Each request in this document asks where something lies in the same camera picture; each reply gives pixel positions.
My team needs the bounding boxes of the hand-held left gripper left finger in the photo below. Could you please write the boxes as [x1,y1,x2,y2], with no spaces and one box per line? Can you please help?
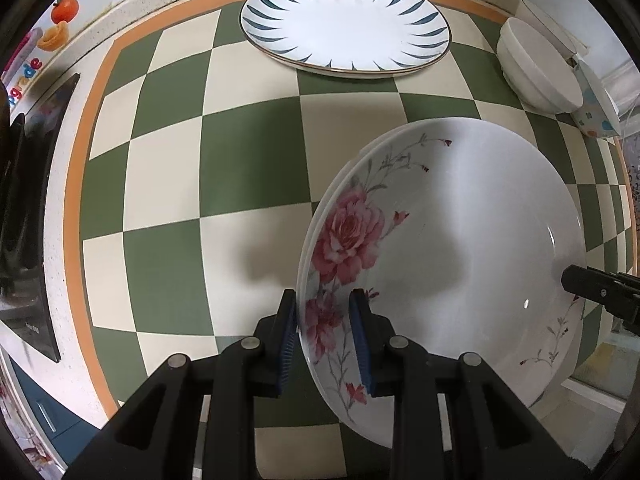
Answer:
[85,288,301,480]

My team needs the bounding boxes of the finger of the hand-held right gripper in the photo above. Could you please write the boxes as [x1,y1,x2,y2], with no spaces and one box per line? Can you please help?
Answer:
[561,264,640,336]

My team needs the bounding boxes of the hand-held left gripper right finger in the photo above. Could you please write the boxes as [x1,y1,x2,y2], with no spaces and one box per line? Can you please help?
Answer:
[348,287,571,480]

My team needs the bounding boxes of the white plate pink flower print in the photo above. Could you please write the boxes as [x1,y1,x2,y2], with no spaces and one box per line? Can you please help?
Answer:
[296,117,585,450]

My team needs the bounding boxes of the white bowls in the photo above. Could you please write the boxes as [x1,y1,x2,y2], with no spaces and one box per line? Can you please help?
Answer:
[496,17,585,114]

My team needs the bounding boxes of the white bowl with dark rim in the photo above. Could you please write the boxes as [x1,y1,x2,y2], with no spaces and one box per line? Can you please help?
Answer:
[514,0,578,59]

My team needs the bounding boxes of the white plate blue leaf pattern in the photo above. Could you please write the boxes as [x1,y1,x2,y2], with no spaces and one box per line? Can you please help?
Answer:
[239,0,452,79]

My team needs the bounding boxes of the green and cream checkered mat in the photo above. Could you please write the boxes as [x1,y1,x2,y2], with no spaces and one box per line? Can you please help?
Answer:
[62,0,636,480]

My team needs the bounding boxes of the blue cabinet drawer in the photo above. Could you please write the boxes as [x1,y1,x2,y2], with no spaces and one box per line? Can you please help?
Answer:
[9,357,98,463]

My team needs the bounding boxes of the black cooktop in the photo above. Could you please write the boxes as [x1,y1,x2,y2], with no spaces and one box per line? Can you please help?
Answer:
[0,72,82,364]

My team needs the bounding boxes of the colourful fruit wall sticker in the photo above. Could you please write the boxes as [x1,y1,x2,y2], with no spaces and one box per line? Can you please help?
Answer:
[0,0,82,111]

